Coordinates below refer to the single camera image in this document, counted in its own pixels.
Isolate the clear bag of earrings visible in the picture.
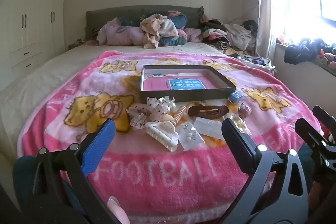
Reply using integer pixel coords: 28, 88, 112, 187
175, 123, 205, 151

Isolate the cream curtain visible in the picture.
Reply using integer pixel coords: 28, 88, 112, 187
253, 0, 276, 59

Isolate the bed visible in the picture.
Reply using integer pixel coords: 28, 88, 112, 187
0, 5, 279, 224

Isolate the clear plastic bag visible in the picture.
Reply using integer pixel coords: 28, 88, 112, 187
194, 116, 226, 139

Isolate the cream hair claw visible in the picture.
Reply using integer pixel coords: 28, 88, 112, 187
146, 114, 179, 152

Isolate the pink pillow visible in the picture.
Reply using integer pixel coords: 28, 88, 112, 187
181, 28, 204, 43

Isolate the pink plush hair tie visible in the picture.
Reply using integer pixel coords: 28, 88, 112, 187
238, 103, 251, 118

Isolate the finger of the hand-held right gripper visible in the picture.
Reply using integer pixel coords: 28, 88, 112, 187
294, 118, 336, 174
312, 105, 336, 135

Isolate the pink printed blanket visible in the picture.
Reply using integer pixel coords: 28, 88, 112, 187
17, 50, 322, 219

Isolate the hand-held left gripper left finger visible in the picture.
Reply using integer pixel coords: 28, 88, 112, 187
31, 118, 124, 224

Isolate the bag of yellow bangles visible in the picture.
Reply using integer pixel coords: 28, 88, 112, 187
223, 112, 252, 135

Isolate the dark floral quilt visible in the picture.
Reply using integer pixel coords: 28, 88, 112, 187
142, 11, 188, 46

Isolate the brown oval hair clip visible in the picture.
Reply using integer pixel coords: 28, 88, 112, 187
188, 105, 227, 117

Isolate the small blue box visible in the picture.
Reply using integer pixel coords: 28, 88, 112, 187
228, 91, 243, 104

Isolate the bag of clothes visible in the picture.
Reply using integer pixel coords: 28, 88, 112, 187
238, 55, 276, 69

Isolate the cream floral cloth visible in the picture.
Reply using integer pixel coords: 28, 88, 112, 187
140, 14, 179, 49

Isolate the pink book with blue label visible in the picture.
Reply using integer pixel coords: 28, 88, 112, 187
143, 69, 218, 90

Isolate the pink quilt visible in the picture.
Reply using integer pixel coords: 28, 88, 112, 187
97, 17, 147, 46

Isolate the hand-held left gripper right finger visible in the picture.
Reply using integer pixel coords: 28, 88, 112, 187
221, 118, 309, 224

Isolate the person's left hand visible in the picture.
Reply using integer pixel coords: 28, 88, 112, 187
108, 196, 130, 224

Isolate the dark cardboard box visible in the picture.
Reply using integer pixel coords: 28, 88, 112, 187
140, 65, 237, 104

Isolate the dark garment on windowsill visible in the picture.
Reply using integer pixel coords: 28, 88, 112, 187
284, 38, 336, 67

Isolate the pile of bedding and pillows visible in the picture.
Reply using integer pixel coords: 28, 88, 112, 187
86, 5, 204, 38

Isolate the pile of clothes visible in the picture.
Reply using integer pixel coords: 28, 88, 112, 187
201, 14, 259, 51

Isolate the cream wardrobe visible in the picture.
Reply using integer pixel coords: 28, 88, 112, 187
0, 0, 70, 90

